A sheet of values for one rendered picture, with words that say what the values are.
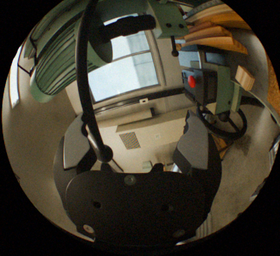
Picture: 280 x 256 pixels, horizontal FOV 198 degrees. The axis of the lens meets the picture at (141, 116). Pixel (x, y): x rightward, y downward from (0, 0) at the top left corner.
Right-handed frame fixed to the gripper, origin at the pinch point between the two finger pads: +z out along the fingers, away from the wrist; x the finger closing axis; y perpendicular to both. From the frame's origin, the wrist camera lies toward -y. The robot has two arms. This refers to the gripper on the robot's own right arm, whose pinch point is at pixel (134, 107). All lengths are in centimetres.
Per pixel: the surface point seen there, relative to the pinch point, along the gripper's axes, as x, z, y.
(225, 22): 17.5, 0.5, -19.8
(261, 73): 22.8, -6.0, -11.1
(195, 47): 13.2, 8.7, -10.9
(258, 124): 122, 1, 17
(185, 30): 10.8, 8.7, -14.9
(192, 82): 12.3, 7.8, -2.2
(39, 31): -29.3, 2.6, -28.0
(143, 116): 8, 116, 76
